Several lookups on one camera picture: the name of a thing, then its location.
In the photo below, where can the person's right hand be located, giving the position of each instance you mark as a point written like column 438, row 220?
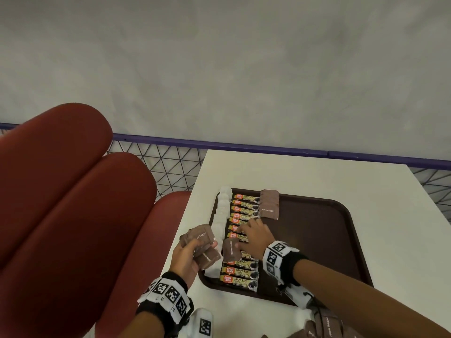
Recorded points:
column 257, row 239

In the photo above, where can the person's left hand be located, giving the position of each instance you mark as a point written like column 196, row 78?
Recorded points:
column 185, row 260

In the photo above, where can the handful of brown sugar packets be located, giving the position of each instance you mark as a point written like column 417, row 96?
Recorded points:
column 197, row 235

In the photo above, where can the single brown sugar sachet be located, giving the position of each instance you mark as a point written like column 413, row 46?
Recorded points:
column 230, row 249
column 269, row 196
column 269, row 210

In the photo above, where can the row of coffee stick packets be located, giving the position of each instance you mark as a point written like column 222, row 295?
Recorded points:
column 239, row 278

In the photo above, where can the row of white sachets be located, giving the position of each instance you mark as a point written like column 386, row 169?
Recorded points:
column 222, row 214

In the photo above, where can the brown plastic tray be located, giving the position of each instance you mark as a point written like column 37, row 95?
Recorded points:
column 317, row 235

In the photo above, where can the person's right forearm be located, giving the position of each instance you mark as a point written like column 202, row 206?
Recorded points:
column 352, row 299

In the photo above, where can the right wristband with marker tags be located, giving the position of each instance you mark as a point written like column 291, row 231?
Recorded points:
column 278, row 256

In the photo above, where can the wristband with marker tags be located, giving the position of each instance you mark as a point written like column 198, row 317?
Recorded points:
column 165, row 292
column 278, row 256

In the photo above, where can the left wristband with marker tags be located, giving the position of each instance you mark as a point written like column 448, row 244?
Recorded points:
column 165, row 292

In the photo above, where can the purple mesh railing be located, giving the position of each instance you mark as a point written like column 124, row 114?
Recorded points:
column 246, row 147

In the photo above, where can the red padded chair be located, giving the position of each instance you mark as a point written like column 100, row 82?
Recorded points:
column 70, row 214

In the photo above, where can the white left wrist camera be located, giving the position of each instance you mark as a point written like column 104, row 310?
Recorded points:
column 202, row 323

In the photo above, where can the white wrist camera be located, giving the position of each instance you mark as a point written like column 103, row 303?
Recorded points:
column 202, row 323
column 299, row 295

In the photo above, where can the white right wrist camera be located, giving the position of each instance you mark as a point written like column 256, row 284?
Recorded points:
column 299, row 295

